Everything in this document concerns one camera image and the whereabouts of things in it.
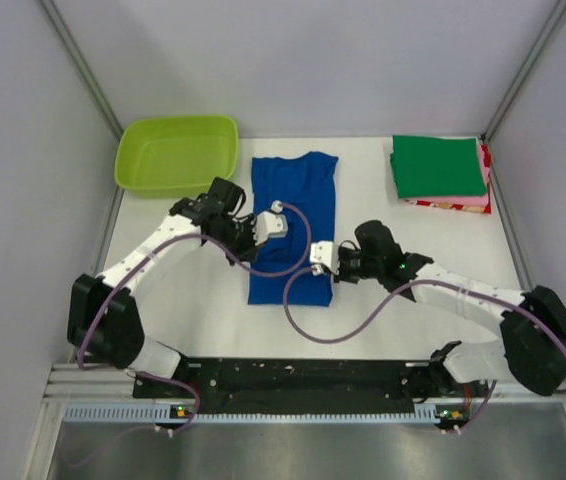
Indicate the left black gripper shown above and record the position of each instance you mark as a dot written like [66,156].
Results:
[250,251]

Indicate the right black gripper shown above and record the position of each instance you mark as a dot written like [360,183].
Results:
[342,276]

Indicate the blue printed t shirt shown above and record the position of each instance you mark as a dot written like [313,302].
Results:
[307,183]

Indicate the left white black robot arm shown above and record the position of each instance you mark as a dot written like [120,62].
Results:
[104,319]

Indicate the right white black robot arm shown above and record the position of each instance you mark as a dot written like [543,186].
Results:
[529,326]

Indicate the lime green plastic tub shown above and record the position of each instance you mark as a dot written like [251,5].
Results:
[176,156]

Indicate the folded green t shirt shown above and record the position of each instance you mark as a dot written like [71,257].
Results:
[436,167]

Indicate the folded red patterned t shirt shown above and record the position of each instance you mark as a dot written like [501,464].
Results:
[484,158]

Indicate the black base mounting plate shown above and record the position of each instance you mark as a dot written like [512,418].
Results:
[313,386]

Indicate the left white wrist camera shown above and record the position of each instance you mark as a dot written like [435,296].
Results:
[270,224]

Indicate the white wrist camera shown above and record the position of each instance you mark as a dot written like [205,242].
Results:
[323,258]
[270,224]

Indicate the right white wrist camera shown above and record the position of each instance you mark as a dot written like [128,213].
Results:
[323,258]

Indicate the grey slotted cable duct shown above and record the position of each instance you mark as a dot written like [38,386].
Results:
[168,414]

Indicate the aluminium frame rail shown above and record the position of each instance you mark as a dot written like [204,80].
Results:
[67,382]

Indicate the left aluminium corner post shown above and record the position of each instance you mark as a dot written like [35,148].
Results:
[72,49]

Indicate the aluminium corner post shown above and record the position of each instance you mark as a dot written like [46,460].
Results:
[550,29]
[72,49]

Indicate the right aluminium corner post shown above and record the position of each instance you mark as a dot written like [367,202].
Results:
[550,29]

